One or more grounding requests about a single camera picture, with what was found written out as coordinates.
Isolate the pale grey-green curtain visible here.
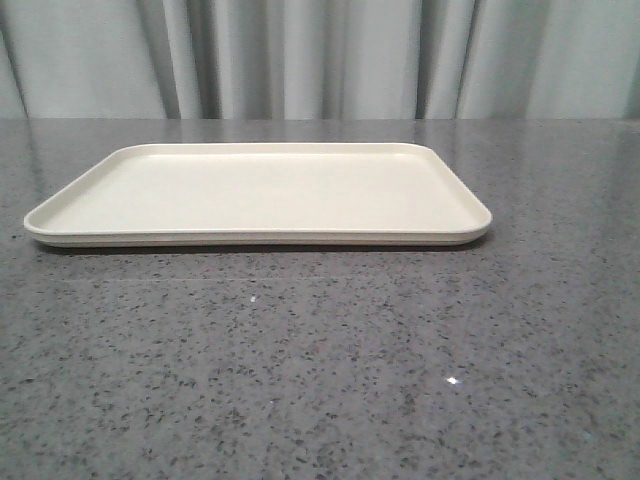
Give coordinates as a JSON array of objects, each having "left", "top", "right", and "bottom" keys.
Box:
[{"left": 1, "top": 1, "right": 639, "bottom": 120}]

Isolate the cream rectangular plastic tray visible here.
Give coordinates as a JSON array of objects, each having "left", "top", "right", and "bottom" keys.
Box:
[{"left": 24, "top": 142, "right": 492, "bottom": 248}]

